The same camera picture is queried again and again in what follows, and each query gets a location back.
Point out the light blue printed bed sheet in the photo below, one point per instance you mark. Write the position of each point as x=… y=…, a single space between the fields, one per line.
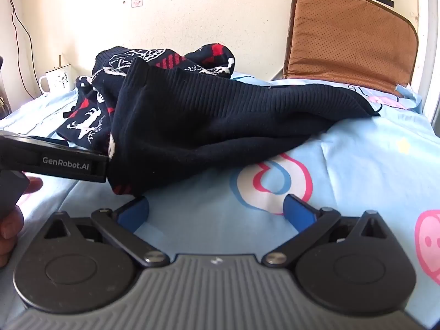
x=343 y=151

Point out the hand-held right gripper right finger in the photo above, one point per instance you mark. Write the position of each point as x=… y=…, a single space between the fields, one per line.
x=299 y=211

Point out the person's left hand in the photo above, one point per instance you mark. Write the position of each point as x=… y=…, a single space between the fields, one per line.
x=7 y=233

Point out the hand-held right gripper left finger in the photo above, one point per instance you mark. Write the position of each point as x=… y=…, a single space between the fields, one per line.
x=132 y=213

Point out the dark navy patterned sweater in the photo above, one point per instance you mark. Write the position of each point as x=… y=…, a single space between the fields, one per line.
x=206 y=120

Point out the wooden stick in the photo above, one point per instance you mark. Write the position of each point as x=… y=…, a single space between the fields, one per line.
x=60 y=61

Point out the small wall sticker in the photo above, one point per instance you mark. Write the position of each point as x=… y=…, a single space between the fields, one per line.
x=136 y=2

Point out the brown seat cushion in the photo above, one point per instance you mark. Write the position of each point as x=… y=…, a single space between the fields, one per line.
x=343 y=41

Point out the white enamel mug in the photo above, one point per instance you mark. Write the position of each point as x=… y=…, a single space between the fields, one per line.
x=60 y=79

